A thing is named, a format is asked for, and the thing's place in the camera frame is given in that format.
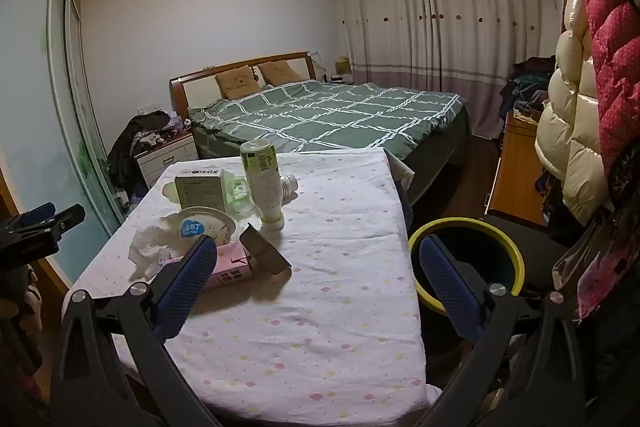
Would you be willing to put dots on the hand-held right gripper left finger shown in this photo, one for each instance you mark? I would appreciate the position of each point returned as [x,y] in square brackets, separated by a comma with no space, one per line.
[185,287]

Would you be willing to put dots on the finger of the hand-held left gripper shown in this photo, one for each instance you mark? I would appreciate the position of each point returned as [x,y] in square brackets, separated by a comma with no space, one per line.
[35,214]
[65,222]

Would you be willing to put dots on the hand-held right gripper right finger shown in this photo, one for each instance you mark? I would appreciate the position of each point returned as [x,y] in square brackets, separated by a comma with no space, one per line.
[450,287]

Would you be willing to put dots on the pink milk carton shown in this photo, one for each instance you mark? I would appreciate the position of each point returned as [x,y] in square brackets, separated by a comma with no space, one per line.
[230,264]

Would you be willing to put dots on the yellow rimmed dark bin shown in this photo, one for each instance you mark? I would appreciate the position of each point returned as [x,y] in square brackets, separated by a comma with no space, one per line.
[472,242]

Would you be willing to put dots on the white tissue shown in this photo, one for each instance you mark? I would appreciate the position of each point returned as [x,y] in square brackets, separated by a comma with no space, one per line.
[150,249]

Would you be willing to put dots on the white pudding cup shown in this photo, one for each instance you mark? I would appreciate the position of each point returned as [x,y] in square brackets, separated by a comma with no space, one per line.
[217,222]

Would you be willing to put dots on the white green cardboard box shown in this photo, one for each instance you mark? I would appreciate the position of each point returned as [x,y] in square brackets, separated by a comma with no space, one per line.
[200,192]

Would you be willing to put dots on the clear green plastic packaging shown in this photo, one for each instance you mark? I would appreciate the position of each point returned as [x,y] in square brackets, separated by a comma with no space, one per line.
[240,202]

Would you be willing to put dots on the green white plastic bottle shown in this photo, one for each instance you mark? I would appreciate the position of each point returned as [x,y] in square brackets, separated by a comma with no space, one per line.
[262,187]

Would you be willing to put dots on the small white plastic bottle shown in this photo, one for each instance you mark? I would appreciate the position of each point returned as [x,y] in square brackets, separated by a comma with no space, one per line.
[289,184]

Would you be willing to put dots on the sliding door wardrobe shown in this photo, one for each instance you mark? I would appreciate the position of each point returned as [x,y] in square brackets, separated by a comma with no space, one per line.
[40,132]

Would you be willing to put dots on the dark clothes heap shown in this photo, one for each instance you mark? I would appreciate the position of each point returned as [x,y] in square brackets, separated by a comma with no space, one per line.
[122,147]

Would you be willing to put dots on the white nightstand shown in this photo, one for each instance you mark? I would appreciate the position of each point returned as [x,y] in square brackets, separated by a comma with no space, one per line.
[167,162]

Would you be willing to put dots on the white dotted tablecloth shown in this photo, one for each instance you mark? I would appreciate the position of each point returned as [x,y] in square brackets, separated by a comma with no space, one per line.
[325,307]

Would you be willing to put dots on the beige bag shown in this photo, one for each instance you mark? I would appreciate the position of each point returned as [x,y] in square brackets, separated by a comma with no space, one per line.
[575,262]

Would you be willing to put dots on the wooden low cabinet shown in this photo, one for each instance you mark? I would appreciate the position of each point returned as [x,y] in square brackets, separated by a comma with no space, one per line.
[517,177]

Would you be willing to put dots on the dark hanging bags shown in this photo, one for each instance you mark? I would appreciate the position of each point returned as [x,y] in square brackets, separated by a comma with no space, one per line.
[550,202]

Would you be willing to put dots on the pink floral cloth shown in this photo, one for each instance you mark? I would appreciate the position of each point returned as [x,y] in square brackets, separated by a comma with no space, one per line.
[607,267]

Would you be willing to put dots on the wooden bed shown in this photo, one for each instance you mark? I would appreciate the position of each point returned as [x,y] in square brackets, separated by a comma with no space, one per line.
[177,94]

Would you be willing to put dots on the green checked duvet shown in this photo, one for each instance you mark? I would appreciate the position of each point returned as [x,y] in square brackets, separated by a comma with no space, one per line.
[325,117]

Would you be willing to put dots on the brown bear pillow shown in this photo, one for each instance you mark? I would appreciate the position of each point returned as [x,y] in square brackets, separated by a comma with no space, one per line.
[237,82]
[280,72]

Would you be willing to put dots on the cream puffer jacket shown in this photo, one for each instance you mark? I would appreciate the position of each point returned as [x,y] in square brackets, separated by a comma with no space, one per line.
[565,107]

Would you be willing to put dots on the pile of mixed clothes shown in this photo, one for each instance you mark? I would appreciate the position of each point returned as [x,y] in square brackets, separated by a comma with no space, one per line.
[527,87]

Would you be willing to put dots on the small cardboard box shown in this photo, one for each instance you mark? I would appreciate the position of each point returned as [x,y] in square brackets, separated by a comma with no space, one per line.
[342,66]

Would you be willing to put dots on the pink white curtain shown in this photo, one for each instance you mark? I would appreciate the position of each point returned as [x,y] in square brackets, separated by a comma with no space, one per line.
[425,32]

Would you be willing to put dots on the red quilted dotted jacket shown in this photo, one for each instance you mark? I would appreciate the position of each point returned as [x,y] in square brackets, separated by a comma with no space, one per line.
[615,57]

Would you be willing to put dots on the white wall socket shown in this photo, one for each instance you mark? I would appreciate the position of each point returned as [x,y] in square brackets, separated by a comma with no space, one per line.
[146,110]

